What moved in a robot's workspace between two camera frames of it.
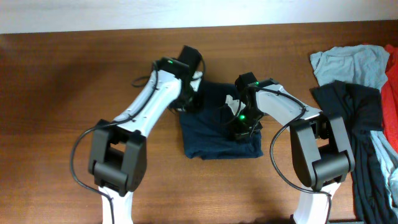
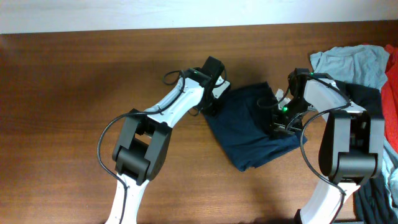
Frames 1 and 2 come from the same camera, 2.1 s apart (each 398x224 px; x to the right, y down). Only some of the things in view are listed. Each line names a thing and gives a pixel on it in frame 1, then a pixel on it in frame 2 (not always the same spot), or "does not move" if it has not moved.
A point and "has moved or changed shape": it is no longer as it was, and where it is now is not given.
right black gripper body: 247,122 to 289,118
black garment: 359,109 does not move
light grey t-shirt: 359,64 does not move
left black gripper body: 189,99 to 211,105
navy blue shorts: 206,132 has moved or changed shape
